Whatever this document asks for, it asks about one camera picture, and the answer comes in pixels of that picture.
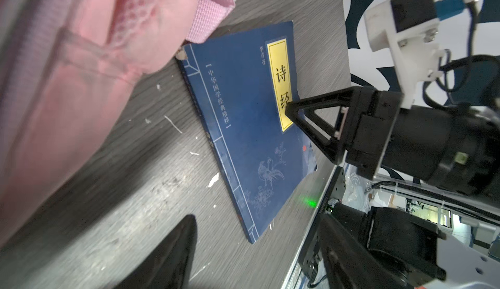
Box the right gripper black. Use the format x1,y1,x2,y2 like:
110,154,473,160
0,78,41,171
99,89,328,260
285,87,499,195

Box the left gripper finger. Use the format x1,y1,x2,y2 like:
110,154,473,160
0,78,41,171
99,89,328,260
115,214,197,288

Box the blue book yellow label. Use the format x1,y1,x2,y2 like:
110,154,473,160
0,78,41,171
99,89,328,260
178,22,317,243

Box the pink student backpack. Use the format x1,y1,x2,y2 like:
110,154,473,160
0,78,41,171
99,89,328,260
1,0,235,243

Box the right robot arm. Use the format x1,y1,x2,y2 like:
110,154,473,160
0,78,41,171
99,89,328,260
285,87,499,288

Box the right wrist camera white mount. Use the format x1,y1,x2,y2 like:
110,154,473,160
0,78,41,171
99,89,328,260
363,0,479,109

